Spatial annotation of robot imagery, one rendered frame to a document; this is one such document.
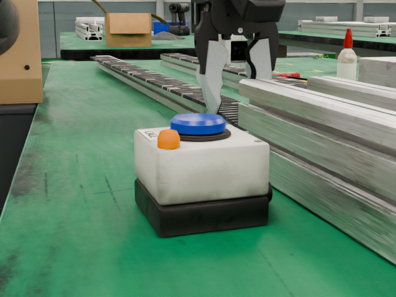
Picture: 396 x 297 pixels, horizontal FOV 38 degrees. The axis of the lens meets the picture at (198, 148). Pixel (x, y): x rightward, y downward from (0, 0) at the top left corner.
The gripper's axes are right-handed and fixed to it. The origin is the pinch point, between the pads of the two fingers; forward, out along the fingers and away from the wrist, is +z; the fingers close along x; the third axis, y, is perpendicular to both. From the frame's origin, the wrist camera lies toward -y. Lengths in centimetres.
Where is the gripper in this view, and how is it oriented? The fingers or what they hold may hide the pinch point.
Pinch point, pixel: (237, 106)
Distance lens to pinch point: 70.2
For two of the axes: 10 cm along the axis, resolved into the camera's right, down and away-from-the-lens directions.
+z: 0.2, 9.7, 2.3
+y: -3.0, -2.1, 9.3
